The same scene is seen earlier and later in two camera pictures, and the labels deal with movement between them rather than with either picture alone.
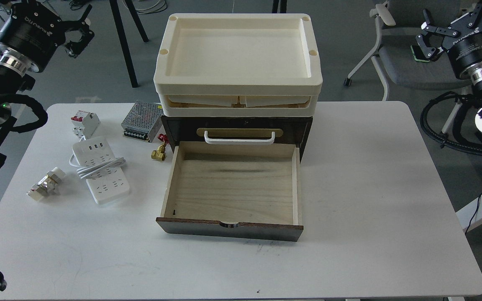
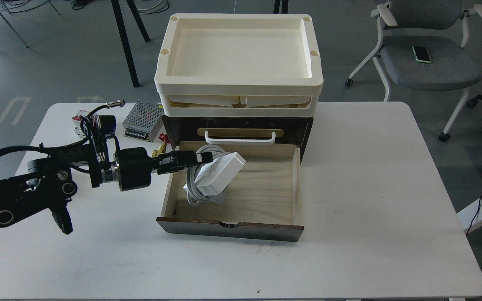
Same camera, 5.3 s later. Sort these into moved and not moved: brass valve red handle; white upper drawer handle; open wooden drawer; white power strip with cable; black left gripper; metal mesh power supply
Moved: black left gripper; white power strip with cable
Not moved: open wooden drawer; metal mesh power supply; white upper drawer handle; brass valve red handle
